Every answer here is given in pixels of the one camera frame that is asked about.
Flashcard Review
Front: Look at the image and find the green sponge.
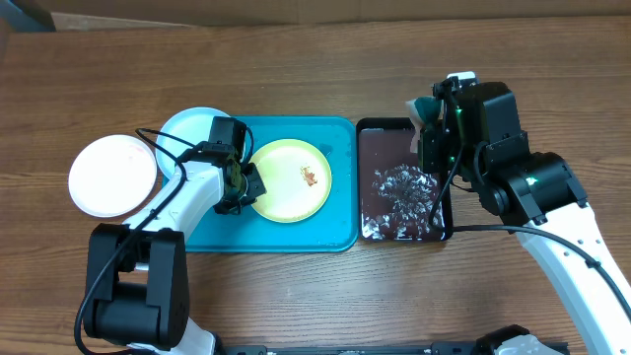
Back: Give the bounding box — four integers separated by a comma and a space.
405, 96, 442, 153

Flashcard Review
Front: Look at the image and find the yellow plate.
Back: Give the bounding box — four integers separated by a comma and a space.
251, 139, 332, 223

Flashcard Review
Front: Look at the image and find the white pink plate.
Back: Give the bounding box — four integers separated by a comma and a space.
68, 134, 157, 218

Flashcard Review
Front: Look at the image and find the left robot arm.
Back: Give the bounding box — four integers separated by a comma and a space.
73, 116, 265, 354

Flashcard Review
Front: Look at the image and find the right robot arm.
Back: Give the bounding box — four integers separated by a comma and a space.
406, 74, 630, 354

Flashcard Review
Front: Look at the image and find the black water tray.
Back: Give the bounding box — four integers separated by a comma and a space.
356, 117, 453, 243

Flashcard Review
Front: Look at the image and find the teal plastic tray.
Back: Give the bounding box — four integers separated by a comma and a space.
186, 116, 359, 252

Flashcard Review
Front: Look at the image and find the brown cardboard backdrop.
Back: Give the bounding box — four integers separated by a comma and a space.
38, 0, 630, 26

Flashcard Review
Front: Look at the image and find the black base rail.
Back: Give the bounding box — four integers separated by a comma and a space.
216, 341, 479, 355

